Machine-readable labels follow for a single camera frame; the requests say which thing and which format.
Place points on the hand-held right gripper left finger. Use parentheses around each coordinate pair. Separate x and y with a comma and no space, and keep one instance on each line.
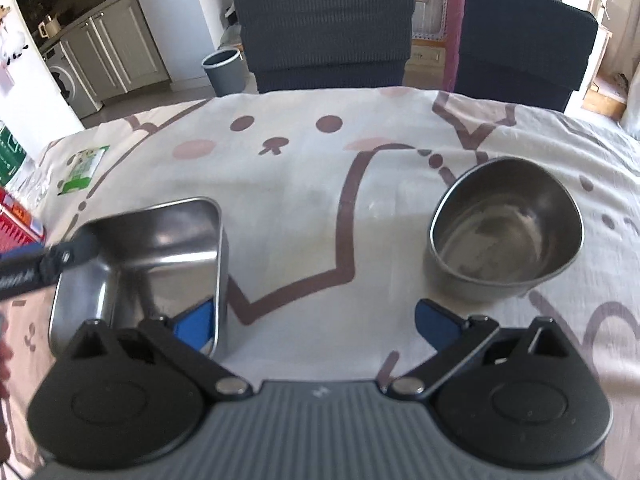
(197,325)

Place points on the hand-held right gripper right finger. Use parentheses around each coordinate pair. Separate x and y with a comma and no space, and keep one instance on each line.
(437,322)

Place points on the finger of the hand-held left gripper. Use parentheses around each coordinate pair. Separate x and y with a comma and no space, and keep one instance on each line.
(30,270)

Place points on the rectangular steel container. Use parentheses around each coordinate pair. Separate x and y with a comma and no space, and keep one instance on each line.
(165,240)

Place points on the round steel bowl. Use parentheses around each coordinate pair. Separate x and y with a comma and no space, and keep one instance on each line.
(500,240)

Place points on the red drink can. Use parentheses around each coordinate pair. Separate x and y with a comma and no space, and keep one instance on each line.
(15,225)

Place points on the green wipes packet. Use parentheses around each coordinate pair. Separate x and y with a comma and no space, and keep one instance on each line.
(82,170)

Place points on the cartoon printed tablecloth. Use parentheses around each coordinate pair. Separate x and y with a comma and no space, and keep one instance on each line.
(320,170)

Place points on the washing machine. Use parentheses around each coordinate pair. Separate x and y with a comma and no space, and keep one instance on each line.
(70,80)

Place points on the grey kitchen base cabinet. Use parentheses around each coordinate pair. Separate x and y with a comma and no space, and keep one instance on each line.
(120,45)

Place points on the cream cooking pot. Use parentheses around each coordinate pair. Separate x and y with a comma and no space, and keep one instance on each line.
(50,25)

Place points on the grey trash bin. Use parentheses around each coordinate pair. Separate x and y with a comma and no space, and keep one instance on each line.
(225,75)

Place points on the dark grey chair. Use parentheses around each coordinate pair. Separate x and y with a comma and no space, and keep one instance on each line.
(325,25)
(525,35)

